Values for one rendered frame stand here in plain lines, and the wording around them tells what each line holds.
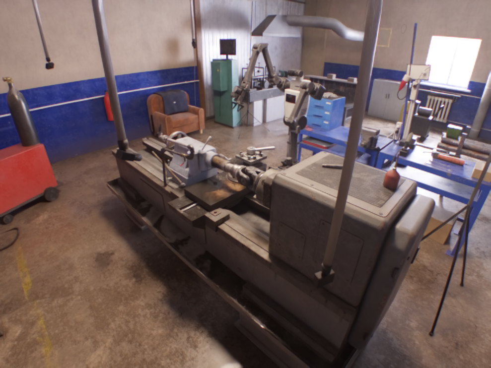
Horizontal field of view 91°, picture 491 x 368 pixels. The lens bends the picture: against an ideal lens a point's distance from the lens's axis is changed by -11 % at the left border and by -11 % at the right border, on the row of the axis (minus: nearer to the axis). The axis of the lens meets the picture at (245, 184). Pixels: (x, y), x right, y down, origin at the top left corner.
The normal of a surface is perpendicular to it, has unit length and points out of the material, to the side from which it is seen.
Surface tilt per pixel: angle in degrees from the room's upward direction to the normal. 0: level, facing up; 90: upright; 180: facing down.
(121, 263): 0
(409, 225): 0
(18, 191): 90
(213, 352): 0
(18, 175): 90
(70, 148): 90
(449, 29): 90
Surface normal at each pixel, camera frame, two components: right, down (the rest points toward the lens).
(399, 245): -0.52, -0.33
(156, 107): 0.70, 0.35
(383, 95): -0.71, 0.35
